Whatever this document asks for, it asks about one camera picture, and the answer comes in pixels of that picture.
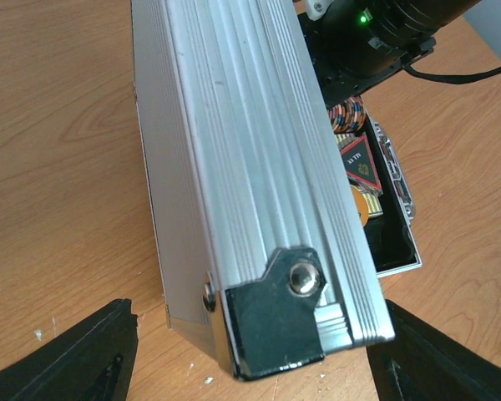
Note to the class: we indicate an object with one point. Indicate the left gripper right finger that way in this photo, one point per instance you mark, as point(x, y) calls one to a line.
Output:
point(422, 363)

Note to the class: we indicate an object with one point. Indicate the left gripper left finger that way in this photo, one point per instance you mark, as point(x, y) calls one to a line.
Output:
point(93, 360)

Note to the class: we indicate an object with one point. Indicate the aluminium poker case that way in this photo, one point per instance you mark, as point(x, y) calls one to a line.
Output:
point(265, 263)

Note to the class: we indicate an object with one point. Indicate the black red triangle button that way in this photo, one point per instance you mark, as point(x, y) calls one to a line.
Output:
point(359, 164)

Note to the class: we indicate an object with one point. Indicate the poker chips in case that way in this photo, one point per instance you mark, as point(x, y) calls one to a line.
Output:
point(348, 116)

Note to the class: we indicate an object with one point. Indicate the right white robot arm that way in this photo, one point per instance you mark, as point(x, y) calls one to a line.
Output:
point(355, 45)

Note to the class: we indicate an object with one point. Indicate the orange button in case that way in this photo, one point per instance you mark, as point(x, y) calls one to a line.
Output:
point(361, 204)

